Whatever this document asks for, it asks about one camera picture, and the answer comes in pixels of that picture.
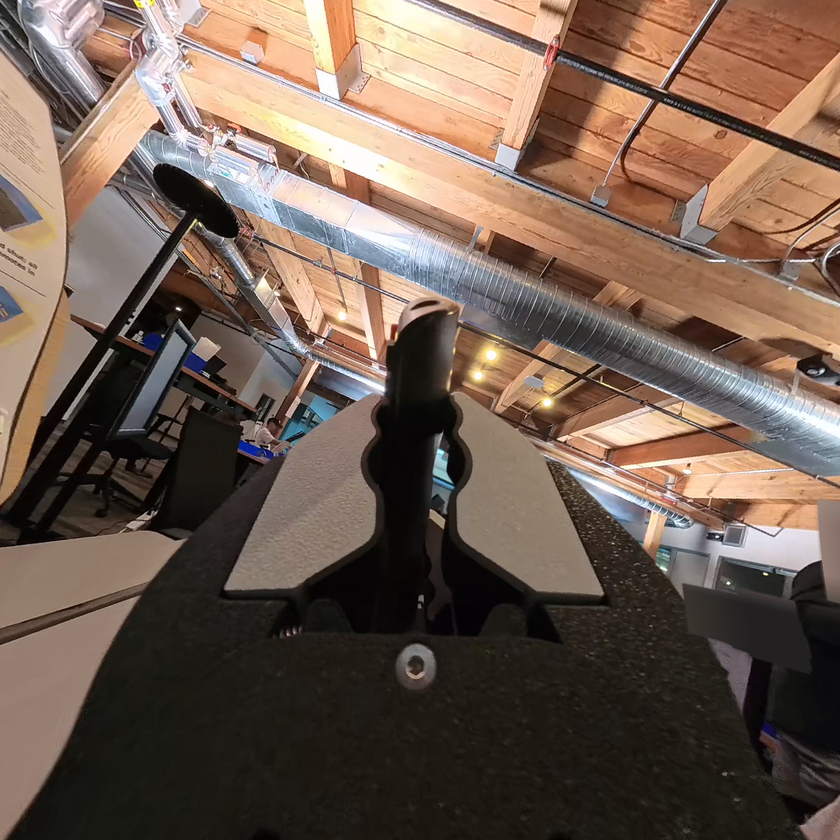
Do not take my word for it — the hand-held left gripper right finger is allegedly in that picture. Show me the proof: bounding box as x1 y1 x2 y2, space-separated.
447 394 607 628

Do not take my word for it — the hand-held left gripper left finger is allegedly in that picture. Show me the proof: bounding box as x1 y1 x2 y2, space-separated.
224 394 391 628

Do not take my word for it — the black remote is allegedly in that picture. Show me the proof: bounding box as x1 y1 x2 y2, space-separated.
378 298 463 631

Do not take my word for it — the black office chair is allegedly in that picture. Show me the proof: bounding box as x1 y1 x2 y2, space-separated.
147 407 245 536

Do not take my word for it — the black framed display on stand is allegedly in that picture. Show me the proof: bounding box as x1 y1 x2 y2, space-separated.
112 319 198 442

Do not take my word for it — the printed instruction poster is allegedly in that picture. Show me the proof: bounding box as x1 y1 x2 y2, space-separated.
0 53 69 454

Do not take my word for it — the large silver air duct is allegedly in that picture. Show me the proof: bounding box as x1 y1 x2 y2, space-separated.
132 132 840 480

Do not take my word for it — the slim silver air duct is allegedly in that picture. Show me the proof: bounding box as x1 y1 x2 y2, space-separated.
20 0 395 395

